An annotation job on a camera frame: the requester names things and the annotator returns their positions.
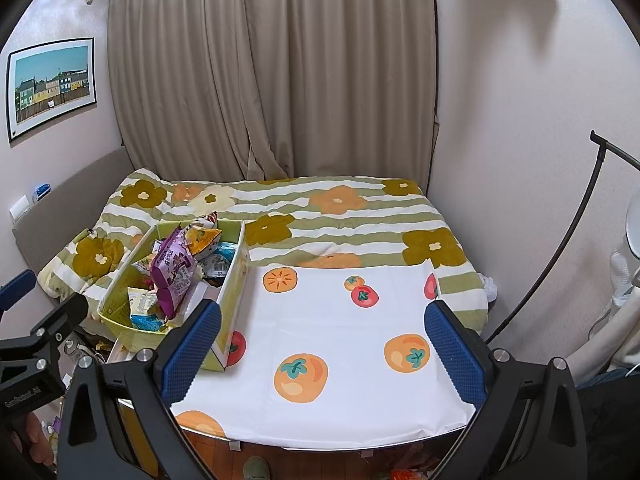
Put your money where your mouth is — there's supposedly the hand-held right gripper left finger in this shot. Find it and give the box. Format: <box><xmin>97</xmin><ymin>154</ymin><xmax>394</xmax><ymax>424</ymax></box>
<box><xmin>57</xmin><ymin>299</ymin><xmax>222</xmax><ymax>480</ymax></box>

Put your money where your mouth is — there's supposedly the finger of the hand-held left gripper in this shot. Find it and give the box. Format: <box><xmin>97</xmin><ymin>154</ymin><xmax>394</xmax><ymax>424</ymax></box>
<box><xmin>0</xmin><ymin>269</ymin><xmax>37</xmax><ymax>313</ymax></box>
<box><xmin>30</xmin><ymin>292</ymin><xmax>90</xmax><ymax>350</ymax></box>

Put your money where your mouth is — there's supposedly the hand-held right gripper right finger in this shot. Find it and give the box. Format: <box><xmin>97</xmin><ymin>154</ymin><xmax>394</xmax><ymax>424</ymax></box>
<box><xmin>424</xmin><ymin>300</ymin><xmax>588</xmax><ymax>480</ymax></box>

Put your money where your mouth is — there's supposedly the green cardboard box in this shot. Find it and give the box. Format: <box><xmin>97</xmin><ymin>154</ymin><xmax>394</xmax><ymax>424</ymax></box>
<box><xmin>96</xmin><ymin>217</ymin><xmax>249</xmax><ymax>372</ymax></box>

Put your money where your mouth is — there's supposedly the cream blue snack packet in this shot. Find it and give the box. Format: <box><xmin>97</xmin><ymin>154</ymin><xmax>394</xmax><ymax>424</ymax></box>
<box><xmin>127</xmin><ymin>287</ymin><xmax>168</xmax><ymax>332</ymax></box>

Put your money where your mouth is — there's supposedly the light blue snack packet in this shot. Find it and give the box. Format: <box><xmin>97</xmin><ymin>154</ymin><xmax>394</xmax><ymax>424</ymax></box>
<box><xmin>202</xmin><ymin>241</ymin><xmax>241</xmax><ymax>281</ymax></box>

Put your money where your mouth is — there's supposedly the purple snack packet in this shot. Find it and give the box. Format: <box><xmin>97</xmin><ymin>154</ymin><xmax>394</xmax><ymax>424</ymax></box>
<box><xmin>150</xmin><ymin>222</ymin><xmax>198</xmax><ymax>321</ymax></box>

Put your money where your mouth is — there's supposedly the orange snack packet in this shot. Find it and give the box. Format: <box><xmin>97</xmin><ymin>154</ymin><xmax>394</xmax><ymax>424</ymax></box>
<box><xmin>187</xmin><ymin>212</ymin><xmax>223</xmax><ymax>261</ymax></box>

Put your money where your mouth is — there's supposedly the person's left hand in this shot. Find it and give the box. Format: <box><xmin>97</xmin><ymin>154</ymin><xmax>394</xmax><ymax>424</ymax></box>
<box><xmin>22</xmin><ymin>410</ymin><xmax>57</xmax><ymax>467</ymax></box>

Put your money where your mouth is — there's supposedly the grey headboard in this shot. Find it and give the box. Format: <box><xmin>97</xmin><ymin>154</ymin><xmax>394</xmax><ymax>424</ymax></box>
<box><xmin>11</xmin><ymin>146</ymin><xmax>132</xmax><ymax>273</ymax></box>

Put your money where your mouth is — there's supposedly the green slipper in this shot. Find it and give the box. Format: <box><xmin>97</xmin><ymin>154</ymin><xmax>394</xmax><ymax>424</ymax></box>
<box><xmin>242</xmin><ymin>456</ymin><xmax>273</xmax><ymax>480</ymax></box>

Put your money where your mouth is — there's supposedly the floral striped blanket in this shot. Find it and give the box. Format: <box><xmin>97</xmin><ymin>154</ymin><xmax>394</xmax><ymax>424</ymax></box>
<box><xmin>37</xmin><ymin>167</ymin><xmax>488</xmax><ymax>333</ymax></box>

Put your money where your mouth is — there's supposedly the person's dark clothing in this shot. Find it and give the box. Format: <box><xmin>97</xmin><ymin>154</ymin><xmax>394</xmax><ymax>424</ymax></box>
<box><xmin>575</xmin><ymin>367</ymin><xmax>640</xmax><ymax>480</ymax></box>

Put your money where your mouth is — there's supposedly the framed picture of houses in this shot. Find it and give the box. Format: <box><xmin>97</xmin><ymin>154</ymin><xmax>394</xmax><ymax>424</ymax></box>
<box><xmin>6</xmin><ymin>36</ymin><xmax>97</xmax><ymax>143</ymax></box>

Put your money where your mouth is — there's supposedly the black lamp stand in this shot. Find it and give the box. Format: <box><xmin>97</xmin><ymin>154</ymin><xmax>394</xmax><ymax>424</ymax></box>
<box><xmin>487</xmin><ymin>130</ymin><xmax>640</xmax><ymax>343</ymax></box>

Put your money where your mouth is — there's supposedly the beige curtain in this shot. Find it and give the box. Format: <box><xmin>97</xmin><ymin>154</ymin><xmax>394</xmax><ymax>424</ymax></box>
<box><xmin>107</xmin><ymin>0</ymin><xmax>441</xmax><ymax>183</ymax></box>

